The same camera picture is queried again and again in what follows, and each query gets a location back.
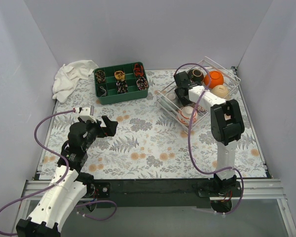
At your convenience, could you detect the white orange floral bowl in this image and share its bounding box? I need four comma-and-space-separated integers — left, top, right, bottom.
177, 106, 198, 126

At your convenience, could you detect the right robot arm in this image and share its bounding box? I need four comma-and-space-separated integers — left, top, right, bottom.
174, 72, 244, 196

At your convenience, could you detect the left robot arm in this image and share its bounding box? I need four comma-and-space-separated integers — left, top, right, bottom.
16, 116, 118, 237

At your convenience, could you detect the black patterned bowl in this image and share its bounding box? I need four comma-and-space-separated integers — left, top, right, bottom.
187, 69, 204, 83

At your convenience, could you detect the beige bowl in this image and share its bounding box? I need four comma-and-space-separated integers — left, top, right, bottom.
211, 85, 230, 100

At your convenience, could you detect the pink rose rolled sock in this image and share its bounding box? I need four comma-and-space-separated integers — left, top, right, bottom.
136, 77, 149, 90

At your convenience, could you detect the floral table mat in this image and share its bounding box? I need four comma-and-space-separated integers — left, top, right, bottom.
38, 69, 268, 180

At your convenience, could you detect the orange black rolled sock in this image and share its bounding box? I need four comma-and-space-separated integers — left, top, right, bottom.
134, 63, 144, 77

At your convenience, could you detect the black floral rolled sock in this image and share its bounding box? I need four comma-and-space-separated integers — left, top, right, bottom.
116, 80, 128, 94

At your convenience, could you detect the dark patterned rolled sock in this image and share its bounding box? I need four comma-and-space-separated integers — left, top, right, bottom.
95, 70, 106, 83

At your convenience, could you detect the green plastic organizer tray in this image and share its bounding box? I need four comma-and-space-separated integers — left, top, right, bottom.
93, 62, 149, 105

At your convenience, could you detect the yellow rolled sock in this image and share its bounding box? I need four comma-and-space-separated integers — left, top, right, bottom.
114, 70, 125, 80

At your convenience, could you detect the white crumpled cloth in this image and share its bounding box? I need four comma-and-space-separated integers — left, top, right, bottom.
52, 60, 99, 103

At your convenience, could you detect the white wire dish rack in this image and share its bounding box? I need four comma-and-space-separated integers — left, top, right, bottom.
156, 56, 241, 132

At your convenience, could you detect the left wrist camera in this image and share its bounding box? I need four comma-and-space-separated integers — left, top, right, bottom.
76, 105, 96, 122

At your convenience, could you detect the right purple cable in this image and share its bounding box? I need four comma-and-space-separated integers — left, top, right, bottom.
175, 62, 245, 215

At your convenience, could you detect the purple cable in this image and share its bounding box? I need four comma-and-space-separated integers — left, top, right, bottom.
175, 62, 245, 215
0, 110, 117, 235

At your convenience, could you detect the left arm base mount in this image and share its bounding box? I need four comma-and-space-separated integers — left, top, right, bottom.
78, 181, 111, 213

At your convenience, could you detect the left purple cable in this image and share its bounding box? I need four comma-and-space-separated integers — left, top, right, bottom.
0, 110, 117, 235

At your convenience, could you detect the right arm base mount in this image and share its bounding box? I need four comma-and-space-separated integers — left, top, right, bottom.
196, 179, 243, 216

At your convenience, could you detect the aluminium frame rail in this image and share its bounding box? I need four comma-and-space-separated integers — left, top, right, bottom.
22, 177, 287, 200

